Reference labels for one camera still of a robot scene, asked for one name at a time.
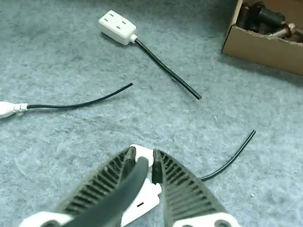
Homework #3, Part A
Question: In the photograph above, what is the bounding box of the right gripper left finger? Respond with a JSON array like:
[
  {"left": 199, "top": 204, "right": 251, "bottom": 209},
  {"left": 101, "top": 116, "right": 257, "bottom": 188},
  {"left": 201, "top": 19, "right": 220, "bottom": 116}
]
[{"left": 18, "top": 146, "right": 137, "bottom": 227}]

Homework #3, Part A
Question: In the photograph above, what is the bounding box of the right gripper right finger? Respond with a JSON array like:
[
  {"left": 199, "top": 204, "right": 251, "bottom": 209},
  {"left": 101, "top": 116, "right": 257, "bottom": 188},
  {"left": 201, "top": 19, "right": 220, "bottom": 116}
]
[{"left": 151, "top": 148, "right": 241, "bottom": 227}]

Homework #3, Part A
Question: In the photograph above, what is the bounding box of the brown cardboard box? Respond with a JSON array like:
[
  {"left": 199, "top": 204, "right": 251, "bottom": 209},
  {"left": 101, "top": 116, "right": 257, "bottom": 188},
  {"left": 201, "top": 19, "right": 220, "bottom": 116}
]
[{"left": 221, "top": 0, "right": 303, "bottom": 76}]

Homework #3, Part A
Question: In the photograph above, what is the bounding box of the white outlet socket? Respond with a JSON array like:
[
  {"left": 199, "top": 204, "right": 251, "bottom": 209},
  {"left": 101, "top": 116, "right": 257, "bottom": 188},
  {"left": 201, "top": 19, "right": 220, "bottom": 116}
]
[
  {"left": 77, "top": 144, "right": 163, "bottom": 227},
  {"left": 98, "top": 9, "right": 203, "bottom": 100}
]

